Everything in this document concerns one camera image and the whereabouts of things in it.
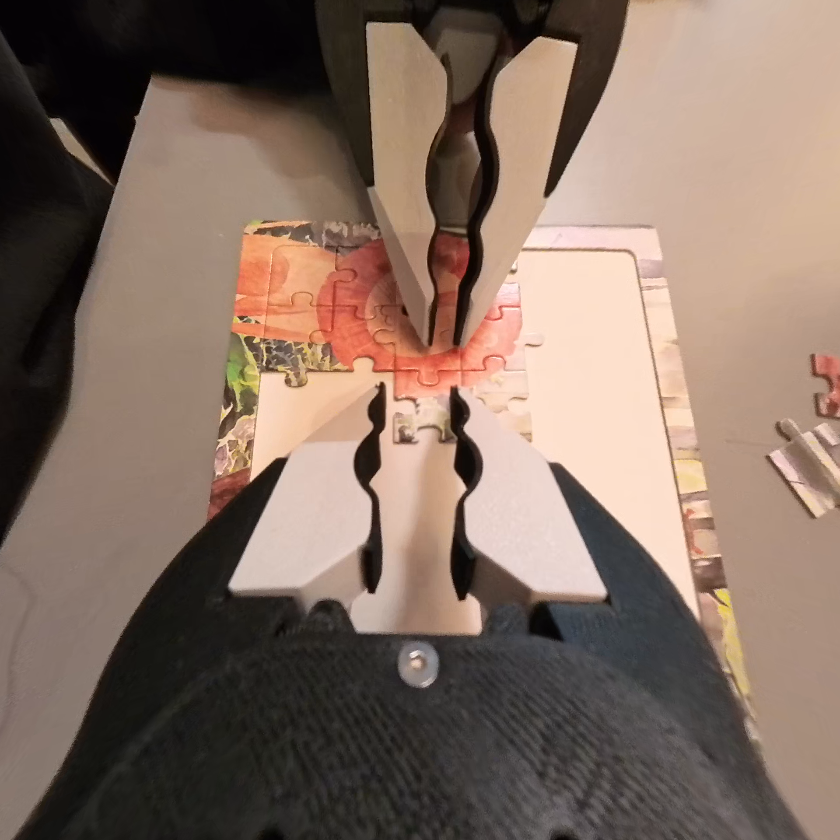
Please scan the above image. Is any printed frame puzzle tray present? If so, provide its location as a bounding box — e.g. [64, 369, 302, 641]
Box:
[206, 220, 756, 746]

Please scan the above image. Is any pile of loose puzzle pieces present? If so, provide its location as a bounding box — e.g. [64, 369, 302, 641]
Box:
[766, 353, 840, 519]

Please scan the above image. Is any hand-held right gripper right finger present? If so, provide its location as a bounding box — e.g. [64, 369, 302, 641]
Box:
[450, 386, 609, 621]

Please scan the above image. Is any green grey jigsaw piece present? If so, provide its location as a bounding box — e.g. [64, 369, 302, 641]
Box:
[392, 399, 460, 446]

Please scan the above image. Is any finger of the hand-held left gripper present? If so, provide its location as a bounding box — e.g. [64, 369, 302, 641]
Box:
[365, 21, 454, 349]
[453, 36, 580, 349]

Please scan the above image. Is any assembled lion puzzle section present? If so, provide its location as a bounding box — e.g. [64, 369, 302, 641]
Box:
[230, 222, 549, 439]

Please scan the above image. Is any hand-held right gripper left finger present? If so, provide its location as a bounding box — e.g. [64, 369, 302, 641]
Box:
[226, 384, 387, 618]

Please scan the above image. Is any orange mane jigsaw piece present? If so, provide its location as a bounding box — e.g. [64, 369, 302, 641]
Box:
[459, 305, 547, 389]

